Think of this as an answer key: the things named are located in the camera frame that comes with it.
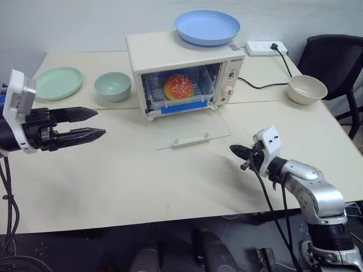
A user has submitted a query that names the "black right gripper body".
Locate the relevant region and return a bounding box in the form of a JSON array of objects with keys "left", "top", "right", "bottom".
[{"left": 240, "top": 141, "right": 266, "bottom": 172}]

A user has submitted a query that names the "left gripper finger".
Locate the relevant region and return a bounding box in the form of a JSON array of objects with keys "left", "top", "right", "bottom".
[
  {"left": 53, "top": 107, "right": 99, "bottom": 124},
  {"left": 56, "top": 127, "right": 107, "bottom": 146}
]

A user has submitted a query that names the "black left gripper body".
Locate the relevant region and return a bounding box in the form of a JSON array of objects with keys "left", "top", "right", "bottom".
[{"left": 21, "top": 107, "right": 59, "bottom": 152}]

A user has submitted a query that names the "glass oven door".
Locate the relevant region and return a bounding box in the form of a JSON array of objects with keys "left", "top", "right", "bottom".
[{"left": 147, "top": 109, "right": 232, "bottom": 151}]

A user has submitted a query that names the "white toaster oven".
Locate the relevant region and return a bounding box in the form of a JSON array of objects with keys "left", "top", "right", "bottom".
[{"left": 125, "top": 30, "right": 246, "bottom": 122}]

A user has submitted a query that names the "green plate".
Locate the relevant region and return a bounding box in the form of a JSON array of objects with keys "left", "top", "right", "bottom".
[{"left": 33, "top": 66, "right": 83, "bottom": 102}]

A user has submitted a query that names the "green bowl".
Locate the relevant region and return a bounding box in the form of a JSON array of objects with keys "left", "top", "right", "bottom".
[{"left": 94, "top": 71, "right": 132, "bottom": 103}]

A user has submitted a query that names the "beige bowl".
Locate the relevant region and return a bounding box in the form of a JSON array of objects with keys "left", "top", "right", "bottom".
[{"left": 288, "top": 75, "right": 328, "bottom": 105}]

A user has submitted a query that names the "toy hamburger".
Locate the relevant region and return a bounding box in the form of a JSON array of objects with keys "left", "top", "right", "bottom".
[{"left": 163, "top": 74, "right": 196, "bottom": 101}]

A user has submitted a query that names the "dark rounded shape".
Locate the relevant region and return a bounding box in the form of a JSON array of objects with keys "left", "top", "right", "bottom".
[{"left": 191, "top": 228, "right": 239, "bottom": 272}]

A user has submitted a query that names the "white power strip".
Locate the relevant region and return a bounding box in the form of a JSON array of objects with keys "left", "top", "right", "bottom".
[{"left": 244, "top": 41, "right": 289, "bottom": 57}]

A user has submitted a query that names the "black mesh office chair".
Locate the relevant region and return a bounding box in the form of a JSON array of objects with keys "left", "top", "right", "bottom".
[{"left": 296, "top": 34, "right": 363, "bottom": 140}]

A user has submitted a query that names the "blue plate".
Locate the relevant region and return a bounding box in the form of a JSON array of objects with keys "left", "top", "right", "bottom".
[{"left": 174, "top": 10, "right": 242, "bottom": 47}]

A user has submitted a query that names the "grey rounded shape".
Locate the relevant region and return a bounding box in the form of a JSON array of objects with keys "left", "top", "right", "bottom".
[{"left": 129, "top": 240, "right": 160, "bottom": 272}]

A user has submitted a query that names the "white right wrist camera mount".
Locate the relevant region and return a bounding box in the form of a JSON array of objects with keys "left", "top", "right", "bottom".
[{"left": 252, "top": 125, "right": 283, "bottom": 178}]

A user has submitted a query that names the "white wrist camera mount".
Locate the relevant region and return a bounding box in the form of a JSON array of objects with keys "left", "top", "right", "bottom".
[
  {"left": 2, "top": 69, "right": 38, "bottom": 155},
  {"left": 252, "top": 125, "right": 283, "bottom": 178}
]

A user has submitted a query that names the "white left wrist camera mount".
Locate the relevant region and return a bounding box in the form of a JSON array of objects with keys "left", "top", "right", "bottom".
[{"left": 2, "top": 69, "right": 38, "bottom": 155}]

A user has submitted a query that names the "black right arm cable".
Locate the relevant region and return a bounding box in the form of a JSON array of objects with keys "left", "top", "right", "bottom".
[{"left": 247, "top": 151, "right": 302, "bottom": 272}]

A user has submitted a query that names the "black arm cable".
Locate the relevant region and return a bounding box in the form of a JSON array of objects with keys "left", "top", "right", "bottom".
[
  {"left": 247, "top": 151, "right": 302, "bottom": 272},
  {"left": 0, "top": 152, "right": 21, "bottom": 257}
]

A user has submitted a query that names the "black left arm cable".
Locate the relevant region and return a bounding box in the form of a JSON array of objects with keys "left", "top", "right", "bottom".
[{"left": 0, "top": 152, "right": 21, "bottom": 257}]

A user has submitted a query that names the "black oven power cable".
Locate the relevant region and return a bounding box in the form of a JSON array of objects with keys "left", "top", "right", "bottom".
[{"left": 237, "top": 42, "right": 294, "bottom": 90}]

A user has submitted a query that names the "dark flat bracket shape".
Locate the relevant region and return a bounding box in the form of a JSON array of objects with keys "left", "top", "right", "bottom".
[{"left": 255, "top": 247, "right": 286, "bottom": 272}]

